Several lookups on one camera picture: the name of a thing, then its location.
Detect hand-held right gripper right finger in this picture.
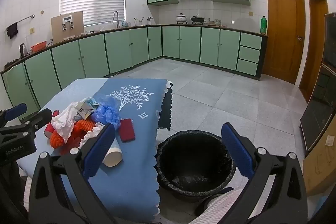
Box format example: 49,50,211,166
221,122,309,224

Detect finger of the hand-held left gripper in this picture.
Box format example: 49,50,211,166
0,103,27,130
0,109,53,135

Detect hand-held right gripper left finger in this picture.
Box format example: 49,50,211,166
28,123,117,224

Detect red cylinder box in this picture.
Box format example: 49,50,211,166
44,110,59,138

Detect orange foam net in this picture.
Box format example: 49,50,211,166
50,131,80,156
73,119,98,136

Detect red rectangular sponge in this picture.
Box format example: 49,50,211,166
119,118,136,143

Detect blue plastic bag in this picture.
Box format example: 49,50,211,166
91,94,122,131

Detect carton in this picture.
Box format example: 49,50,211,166
73,98,99,121

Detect black trash bin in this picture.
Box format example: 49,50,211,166
156,130,237,201

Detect white paper cup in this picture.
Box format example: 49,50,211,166
102,139,123,167

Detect white foam net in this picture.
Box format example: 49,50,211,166
78,125,105,148

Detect white plastic bag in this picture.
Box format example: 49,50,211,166
51,102,87,144

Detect light blue tree print tablecloth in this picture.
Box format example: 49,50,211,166
16,78,109,177

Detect person's striped clothing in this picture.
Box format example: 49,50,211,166
188,187,246,224

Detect red basin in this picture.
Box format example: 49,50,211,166
30,41,48,53

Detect navy scalloped cloth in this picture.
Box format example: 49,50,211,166
157,81,174,131

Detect dark towel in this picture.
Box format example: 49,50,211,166
6,22,19,39

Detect cardboard box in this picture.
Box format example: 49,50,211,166
303,119,336,197

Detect black glass cabinet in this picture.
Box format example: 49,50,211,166
299,13,336,152

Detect green base cabinets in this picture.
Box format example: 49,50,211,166
0,25,269,115

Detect metal faucet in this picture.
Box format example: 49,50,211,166
112,10,120,29

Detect wooden door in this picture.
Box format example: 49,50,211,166
299,0,330,102
261,0,306,85

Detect green bottle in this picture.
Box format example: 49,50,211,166
260,16,268,35

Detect glass jars group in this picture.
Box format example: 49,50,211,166
203,18,223,26

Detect metal towel rail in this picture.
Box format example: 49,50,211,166
5,14,35,31

